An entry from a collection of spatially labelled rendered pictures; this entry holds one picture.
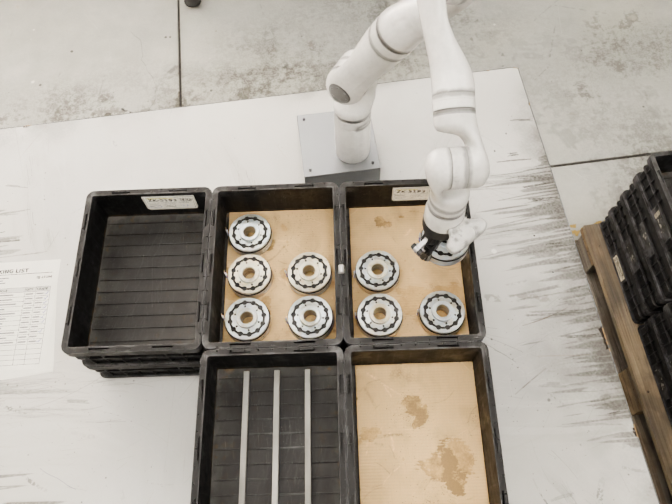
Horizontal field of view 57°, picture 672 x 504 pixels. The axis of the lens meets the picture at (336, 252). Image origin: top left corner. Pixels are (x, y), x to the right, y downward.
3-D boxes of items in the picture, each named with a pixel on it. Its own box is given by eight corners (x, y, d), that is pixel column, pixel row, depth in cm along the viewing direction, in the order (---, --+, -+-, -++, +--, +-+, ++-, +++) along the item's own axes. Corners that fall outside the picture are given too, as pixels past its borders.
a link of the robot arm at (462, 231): (453, 257, 115) (458, 243, 109) (412, 217, 119) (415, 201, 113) (488, 229, 117) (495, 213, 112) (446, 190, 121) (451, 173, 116)
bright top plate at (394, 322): (357, 294, 143) (357, 293, 142) (401, 294, 143) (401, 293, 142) (357, 336, 139) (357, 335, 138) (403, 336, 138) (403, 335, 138)
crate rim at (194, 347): (91, 196, 151) (87, 190, 148) (214, 191, 150) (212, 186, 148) (64, 357, 133) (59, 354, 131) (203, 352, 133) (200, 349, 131)
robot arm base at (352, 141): (331, 139, 168) (329, 98, 152) (364, 131, 169) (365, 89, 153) (340, 167, 164) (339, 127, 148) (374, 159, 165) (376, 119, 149)
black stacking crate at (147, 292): (106, 215, 159) (88, 192, 149) (221, 211, 159) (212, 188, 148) (82, 368, 142) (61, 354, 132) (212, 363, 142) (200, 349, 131)
